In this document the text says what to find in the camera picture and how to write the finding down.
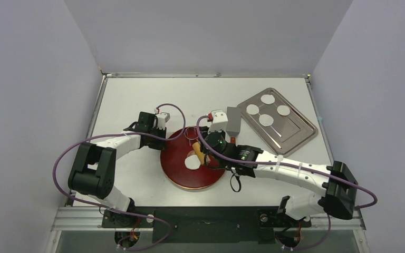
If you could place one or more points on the aluminium frame rail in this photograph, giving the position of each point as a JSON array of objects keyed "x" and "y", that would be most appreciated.
[{"x": 93, "y": 219}]

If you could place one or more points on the rectangular steel tray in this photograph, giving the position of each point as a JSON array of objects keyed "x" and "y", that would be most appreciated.
[{"x": 288, "y": 133}]

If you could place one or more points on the white dumpling wrapper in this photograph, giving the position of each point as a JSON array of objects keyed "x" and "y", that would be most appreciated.
[
  {"x": 266, "y": 120},
  {"x": 283, "y": 110},
  {"x": 267, "y": 99},
  {"x": 252, "y": 109}
]

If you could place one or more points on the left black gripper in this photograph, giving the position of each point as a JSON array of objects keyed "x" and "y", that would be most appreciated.
[{"x": 161, "y": 145}]

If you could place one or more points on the round red lacquer tray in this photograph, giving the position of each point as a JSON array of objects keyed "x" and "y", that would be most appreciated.
[{"x": 172, "y": 162}]

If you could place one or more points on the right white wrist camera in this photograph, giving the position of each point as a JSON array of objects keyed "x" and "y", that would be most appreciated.
[{"x": 218, "y": 121}]

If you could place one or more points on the wooden dough roller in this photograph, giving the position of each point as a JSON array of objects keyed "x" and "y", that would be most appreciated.
[{"x": 199, "y": 150}]

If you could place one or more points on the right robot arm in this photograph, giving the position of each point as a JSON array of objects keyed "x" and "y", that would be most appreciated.
[{"x": 331, "y": 187}]

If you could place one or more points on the white dough piece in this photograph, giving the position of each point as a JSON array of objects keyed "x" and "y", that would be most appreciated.
[{"x": 192, "y": 162}]

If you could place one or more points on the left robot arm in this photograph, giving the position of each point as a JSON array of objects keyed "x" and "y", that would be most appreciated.
[{"x": 93, "y": 170}]

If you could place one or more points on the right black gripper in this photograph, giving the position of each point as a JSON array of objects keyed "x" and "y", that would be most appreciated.
[{"x": 204, "y": 153}]

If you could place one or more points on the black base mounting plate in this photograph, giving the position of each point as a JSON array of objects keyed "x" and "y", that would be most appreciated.
[{"x": 274, "y": 225}]

